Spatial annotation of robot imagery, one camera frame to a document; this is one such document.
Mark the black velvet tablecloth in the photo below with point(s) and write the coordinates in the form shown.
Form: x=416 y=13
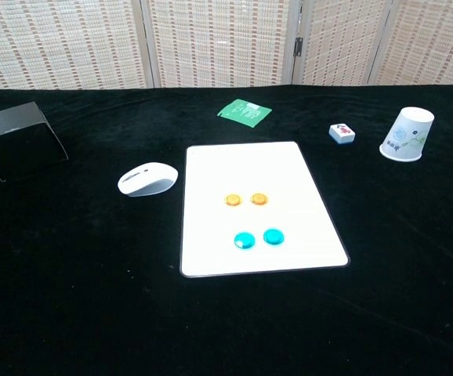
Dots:
x=93 y=293

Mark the cyan button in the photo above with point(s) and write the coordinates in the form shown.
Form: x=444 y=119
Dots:
x=244 y=240
x=274 y=237

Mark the green foil packet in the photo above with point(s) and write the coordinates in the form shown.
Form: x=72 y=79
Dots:
x=244 y=113

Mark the white mahjong tile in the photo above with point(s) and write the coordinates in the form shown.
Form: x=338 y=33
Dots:
x=342 y=133

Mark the white computer mouse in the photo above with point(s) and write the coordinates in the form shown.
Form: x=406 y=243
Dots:
x=148 y=180

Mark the black glossy box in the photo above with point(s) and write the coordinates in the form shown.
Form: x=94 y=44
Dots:
x=19 y=145

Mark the white rectangular magnetic board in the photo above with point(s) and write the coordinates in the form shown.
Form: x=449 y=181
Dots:
x=250 y=168

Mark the white printed paper cup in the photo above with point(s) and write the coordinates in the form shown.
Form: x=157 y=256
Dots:
x=406 y=135

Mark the woven bamboo screen panel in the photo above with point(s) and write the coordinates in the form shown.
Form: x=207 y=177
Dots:
x=434 y=43
x=222 y=43
x=62 y=43
x=340 y=43

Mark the orange button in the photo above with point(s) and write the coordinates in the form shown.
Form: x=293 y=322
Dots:
x=233 y=200
x=259 y=199

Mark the dark metal screen hinge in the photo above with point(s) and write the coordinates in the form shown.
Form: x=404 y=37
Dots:
x=298 y=46

